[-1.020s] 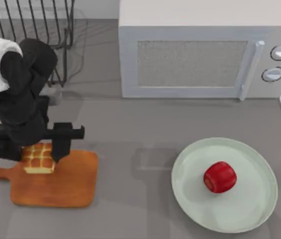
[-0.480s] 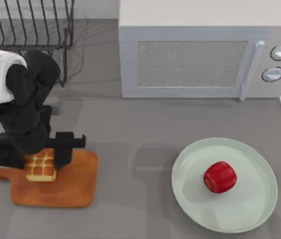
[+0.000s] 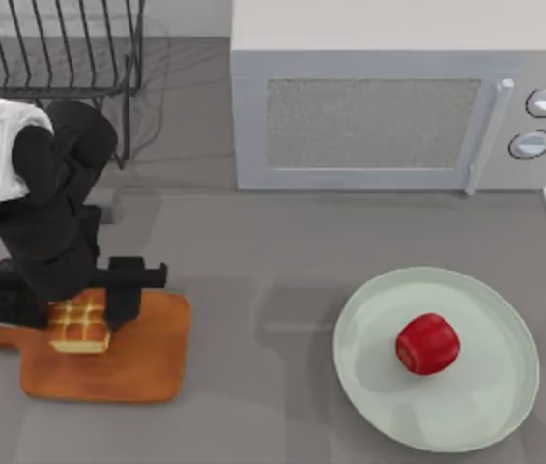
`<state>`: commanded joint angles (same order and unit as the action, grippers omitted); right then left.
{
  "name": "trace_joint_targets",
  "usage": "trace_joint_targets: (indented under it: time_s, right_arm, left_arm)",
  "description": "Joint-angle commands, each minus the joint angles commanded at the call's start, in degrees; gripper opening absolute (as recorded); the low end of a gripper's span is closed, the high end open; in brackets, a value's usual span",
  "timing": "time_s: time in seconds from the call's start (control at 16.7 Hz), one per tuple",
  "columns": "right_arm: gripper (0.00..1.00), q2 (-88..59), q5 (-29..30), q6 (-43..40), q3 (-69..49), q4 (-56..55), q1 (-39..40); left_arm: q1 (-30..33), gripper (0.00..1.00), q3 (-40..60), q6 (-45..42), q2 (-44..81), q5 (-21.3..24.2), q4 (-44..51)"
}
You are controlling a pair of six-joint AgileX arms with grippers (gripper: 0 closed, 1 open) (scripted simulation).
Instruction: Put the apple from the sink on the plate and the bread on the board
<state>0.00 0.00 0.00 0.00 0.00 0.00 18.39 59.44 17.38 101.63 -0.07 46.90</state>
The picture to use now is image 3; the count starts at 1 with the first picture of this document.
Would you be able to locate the golden bread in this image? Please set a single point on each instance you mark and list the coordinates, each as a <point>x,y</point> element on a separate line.
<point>81,328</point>

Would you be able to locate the wooden cutting board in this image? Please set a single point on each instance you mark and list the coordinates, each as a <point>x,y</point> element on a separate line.
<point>123,367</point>

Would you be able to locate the microwave oven door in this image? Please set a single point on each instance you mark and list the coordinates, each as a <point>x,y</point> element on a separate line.
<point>369,125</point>

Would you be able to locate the red apple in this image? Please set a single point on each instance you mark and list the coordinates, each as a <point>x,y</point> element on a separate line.
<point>428,344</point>

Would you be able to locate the pale microwave oven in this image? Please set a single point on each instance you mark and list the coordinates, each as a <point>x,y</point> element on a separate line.
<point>379,29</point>

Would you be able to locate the pale green plate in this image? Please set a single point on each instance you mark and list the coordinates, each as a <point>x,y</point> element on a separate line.
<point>485,401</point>

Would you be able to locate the small microwave knob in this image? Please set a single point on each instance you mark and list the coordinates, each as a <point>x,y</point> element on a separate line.
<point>530,144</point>

